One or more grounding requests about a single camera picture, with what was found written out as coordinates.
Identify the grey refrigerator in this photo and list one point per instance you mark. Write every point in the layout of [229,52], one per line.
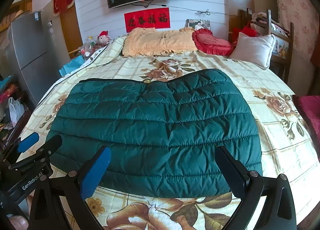
[32,44]

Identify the brown wooden door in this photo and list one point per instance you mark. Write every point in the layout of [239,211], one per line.
[72,32]

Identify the white pillow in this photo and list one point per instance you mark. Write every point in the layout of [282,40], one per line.
[252,47]

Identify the yellow frilled pillow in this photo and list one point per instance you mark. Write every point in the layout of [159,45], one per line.
[157,41]

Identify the framed photo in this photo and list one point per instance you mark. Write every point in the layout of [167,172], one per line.
[197,23]

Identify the red cloth on chair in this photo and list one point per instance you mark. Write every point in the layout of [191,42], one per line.
[250,31]

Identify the green quilted jacket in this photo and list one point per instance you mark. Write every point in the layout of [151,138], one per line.
[155,125]

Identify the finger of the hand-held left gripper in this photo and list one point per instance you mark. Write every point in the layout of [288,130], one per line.
[28,141]
[51,143]

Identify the person's left hand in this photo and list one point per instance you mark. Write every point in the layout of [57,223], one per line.
[20,223]

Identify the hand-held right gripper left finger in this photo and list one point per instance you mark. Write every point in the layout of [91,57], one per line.
[96,172]

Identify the white plastic bag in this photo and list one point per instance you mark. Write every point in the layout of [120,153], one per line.
[16,112]

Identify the floral curtain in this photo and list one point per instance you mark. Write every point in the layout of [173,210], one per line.
[295,14]

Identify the bed with floral sheet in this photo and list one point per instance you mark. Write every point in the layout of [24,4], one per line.
[250,82]

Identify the dark wooden side table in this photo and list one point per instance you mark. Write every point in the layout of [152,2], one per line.
[17,132]

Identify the clear plastic jar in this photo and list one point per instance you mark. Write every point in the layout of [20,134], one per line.
[88,43]

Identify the wooden chair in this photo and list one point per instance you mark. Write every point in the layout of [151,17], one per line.
[290,34]

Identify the dark red cloth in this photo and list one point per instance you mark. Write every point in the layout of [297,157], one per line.
[310,112]

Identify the blue bag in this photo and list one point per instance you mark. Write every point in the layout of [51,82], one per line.
[72,64]

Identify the red heart-shaped cushion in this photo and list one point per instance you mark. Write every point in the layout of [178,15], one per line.
[212,42]

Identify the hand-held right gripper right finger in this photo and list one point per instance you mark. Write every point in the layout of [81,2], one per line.
[230,170]

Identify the plush toy with red hat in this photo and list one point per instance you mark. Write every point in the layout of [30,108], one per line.
[103,37]

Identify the red wall banner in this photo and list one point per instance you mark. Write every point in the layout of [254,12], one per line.
[147,19]

